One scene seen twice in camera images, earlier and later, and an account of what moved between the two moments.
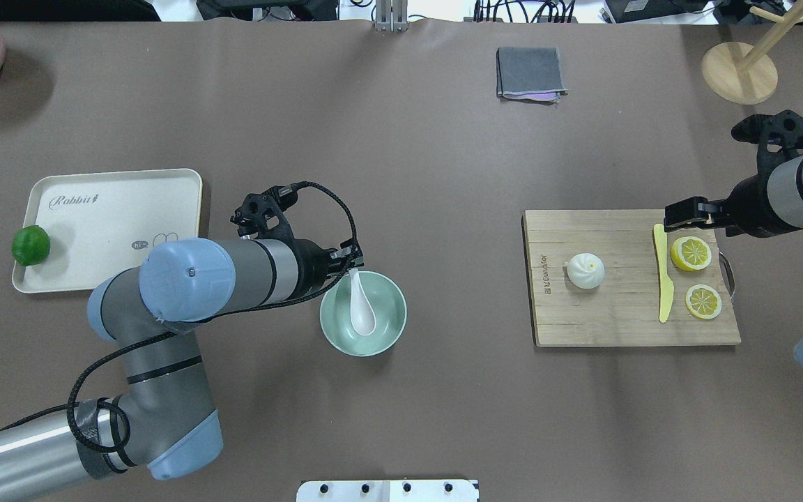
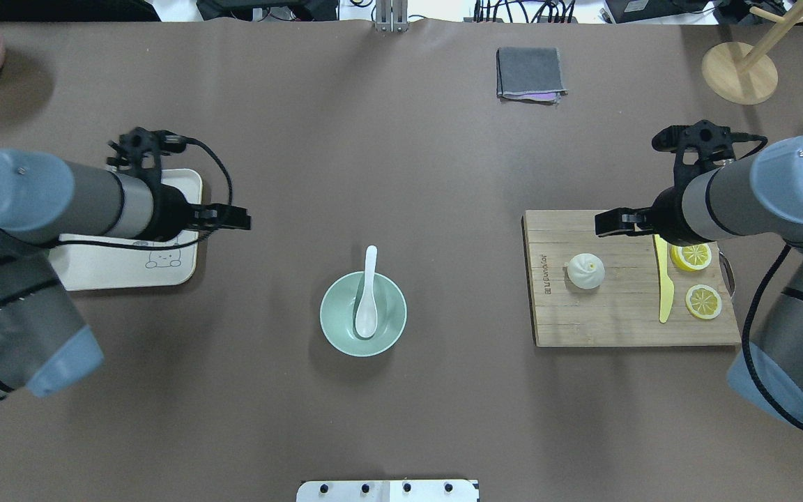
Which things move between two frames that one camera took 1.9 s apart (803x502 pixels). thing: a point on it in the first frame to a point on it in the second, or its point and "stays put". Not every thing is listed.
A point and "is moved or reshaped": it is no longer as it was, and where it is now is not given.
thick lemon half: (691, 253) stays put
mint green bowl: (390, 312) stays put
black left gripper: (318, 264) to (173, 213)
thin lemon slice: (703, 301) stays put
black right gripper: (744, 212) to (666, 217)
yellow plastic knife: (666, 288) stays put
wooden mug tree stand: (742, 74) stays put
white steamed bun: (585, 270) stays put
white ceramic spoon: (363, 317) is moved or reshaped
